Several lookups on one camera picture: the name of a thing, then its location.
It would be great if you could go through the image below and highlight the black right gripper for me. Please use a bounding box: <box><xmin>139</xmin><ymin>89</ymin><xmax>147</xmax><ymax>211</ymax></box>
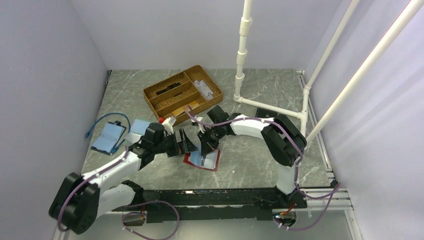
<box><xmin>197</xmin><ymin>124</ymin><xmax>224</xmax><ymax>157</ymax></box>

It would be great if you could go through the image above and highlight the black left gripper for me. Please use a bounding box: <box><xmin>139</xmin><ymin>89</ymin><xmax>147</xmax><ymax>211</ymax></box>
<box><xmin>153</xmin><ymin>128</ymin><xmax>198</xmax><ymax>157</ymax></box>

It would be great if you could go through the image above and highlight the red leather card holder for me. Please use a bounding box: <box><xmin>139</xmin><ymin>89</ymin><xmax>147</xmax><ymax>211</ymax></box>
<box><xmin>183</xmin><ymin>149</ymin><xmax>221</xmax><ymax>172</ymax></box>

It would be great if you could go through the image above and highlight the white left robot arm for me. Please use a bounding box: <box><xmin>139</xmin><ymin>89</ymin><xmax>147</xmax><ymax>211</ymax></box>
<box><xmin>48</xmin><ymin>123</ymin><xmax>198</xmax><ymax>234</ymax></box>

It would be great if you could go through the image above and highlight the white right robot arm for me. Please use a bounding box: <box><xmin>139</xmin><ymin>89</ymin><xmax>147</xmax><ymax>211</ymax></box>
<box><xmin>196</xmin><ymin>105</ymin><xmax>307</xmax><ymax>208</ymax></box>

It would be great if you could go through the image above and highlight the tan card in tray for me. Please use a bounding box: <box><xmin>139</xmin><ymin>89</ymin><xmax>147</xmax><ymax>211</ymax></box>
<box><xmin>171</xmin><ymin>100</ymin><xmax>200</xmax><ymax>117</ymax></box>

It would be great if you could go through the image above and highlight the light blue card holder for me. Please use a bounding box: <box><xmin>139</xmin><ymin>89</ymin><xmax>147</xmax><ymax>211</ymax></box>
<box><xmin>123</xmin><ymin>119</ymin><xmax>151</xmax><ymax>144</ymax></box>

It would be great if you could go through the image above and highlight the clear plastic card sleeve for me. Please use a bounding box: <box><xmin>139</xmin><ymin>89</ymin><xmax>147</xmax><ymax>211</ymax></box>
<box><xmin>193</xmin><ymin>80</ymin><xmax>214</xmax><ymax>101</ymax></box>

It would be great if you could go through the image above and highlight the black leather card holder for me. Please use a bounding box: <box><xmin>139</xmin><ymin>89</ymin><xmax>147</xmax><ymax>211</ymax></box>
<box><xmin>255</xmin><ymin>107</ymin><xmax>279</xmax><ymax>120</ymax></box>

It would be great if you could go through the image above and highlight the open blue card holder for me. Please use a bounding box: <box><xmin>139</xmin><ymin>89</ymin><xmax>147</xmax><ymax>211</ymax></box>
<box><xmin>90</xmin><ymin>121</ymin><xmax>127</xmax><ymax>155</ymax></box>

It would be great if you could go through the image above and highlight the woven brown organizer tray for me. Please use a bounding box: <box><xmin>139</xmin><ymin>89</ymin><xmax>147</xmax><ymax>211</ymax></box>
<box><xmin>143</xmin><ymin>65</ymin><xmax>223</xmax><ymax>125</ymax></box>

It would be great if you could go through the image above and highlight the black item in tray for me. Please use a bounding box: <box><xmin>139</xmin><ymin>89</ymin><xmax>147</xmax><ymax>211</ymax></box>
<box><xmin>156</xmin><ymin>82</ymin><xmax>181</xmax><ymax>96</ymax></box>

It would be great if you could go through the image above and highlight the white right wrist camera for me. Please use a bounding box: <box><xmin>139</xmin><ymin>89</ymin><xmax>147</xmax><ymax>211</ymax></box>
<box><xmin>191</xmin><ymin>116</ymin><xmax>206</xmax><ymax>134</ymax></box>

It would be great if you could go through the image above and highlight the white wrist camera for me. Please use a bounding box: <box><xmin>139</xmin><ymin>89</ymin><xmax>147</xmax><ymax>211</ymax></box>
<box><xmin>159</xmin><ymin>116</ymin><xmax>177</xmax><ymax>134</ymax></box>
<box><xmin>191</xmin><ymin>116</ymin><xmax>206</xmax><ymax>134</ymax></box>

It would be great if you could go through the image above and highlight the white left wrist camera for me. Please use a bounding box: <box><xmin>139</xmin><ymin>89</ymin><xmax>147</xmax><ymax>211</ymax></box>
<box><xmin>159</xmin><ymin>116</ymin><xmax>177</xmax><ymax>134</ymax></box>

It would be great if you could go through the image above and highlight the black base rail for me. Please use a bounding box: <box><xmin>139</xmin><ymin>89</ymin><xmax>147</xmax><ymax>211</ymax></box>
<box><xmin>115</xmin><ymin>187</ymin><xmax>308</xmax><ymax>223</ymax></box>

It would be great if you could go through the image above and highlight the white PVC pipe frame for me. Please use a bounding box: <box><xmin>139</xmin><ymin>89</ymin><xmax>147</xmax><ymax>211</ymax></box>
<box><xmin>233</xmin><ymin>0</ymin><xmax>424</xmax><ymax>142</ymax></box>

